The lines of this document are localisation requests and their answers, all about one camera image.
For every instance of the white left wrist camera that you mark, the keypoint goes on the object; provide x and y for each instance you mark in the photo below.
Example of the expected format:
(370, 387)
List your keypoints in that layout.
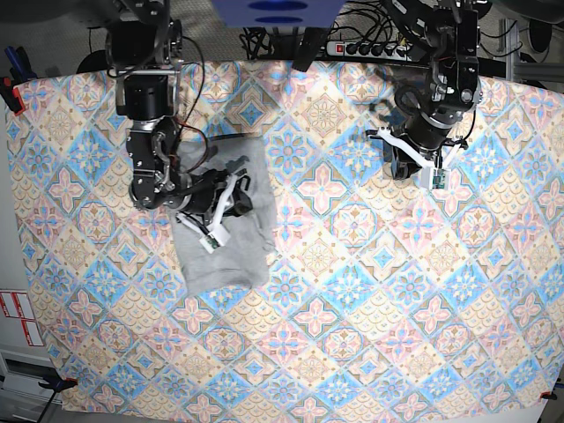
(406, 158)

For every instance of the patterned tablecloth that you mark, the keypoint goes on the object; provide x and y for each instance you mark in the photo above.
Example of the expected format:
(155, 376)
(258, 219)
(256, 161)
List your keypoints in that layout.
(384, 302)

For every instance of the red white labels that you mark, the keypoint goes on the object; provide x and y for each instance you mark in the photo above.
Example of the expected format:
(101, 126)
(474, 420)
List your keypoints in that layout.
(18, 319)

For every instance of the grey T-shirt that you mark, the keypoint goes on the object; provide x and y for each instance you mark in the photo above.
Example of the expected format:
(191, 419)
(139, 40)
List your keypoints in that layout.
(242, 261)

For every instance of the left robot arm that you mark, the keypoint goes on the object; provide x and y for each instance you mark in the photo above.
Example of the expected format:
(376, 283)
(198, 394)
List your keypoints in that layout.
(449, 34)

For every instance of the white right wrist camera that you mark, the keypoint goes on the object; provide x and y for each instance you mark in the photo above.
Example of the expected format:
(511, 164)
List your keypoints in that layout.
(211, 234)

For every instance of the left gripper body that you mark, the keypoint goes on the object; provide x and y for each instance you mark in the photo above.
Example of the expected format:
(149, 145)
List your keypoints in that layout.
(422, 132)

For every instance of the black orange corner clamp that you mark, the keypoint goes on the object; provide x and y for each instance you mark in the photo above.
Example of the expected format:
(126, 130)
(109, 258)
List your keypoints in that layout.
(57, 384)

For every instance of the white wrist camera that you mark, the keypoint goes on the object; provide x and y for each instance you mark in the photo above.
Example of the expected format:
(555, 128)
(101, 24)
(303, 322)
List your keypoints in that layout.
(211, 234)
(406, 158)

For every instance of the white power strip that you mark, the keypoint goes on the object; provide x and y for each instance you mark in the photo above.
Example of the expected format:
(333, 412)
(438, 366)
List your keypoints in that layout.
(388, 50)

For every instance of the black orange right clamp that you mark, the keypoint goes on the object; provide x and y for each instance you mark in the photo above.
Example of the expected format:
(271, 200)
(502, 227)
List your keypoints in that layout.
(549, 396)

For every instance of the red black clamp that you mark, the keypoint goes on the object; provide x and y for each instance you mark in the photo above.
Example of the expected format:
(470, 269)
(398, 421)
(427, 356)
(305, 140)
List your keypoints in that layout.
(12, 97)

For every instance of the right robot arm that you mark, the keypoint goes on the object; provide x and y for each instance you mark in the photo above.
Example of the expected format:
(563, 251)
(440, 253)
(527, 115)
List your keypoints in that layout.
(145, 58)

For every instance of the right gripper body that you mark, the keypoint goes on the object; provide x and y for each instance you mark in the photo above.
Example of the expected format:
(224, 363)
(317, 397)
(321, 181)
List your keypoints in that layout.
(209, 186)

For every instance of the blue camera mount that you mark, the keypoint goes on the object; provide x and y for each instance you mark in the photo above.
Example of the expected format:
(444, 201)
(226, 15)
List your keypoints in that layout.
(251, 13)

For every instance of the black office chair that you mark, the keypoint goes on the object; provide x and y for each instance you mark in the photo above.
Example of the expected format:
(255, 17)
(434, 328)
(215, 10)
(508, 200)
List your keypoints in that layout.
(96, 61)

